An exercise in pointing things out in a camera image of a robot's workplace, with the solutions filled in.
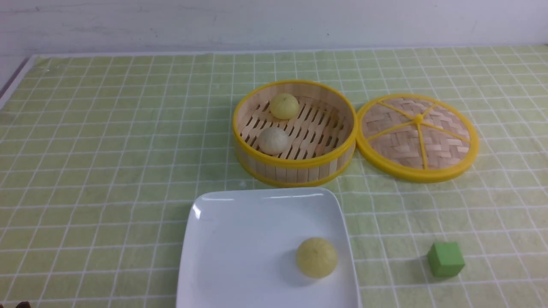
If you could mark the white steamed bun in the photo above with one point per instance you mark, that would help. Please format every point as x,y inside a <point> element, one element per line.
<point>273,141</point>

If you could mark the yellow steamed bun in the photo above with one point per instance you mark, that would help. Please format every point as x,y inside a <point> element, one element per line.
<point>284,106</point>
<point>316,257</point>

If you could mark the white square plate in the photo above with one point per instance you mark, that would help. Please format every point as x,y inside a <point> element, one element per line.
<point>239,251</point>

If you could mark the yellow steamed bun on plate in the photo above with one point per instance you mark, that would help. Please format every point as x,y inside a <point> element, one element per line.
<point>316,257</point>

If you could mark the yellow-rimmed bamboo steamer basket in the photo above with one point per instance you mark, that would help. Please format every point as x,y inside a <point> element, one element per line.
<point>322,136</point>

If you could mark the yellow-rimmed woven steamer lid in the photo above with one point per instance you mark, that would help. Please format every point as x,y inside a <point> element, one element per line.
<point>416,138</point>

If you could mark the green checkered tablecloth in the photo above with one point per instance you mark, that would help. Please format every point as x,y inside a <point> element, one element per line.
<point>102,157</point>

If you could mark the green cube block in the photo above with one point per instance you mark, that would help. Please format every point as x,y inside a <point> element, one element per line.
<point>445,259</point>

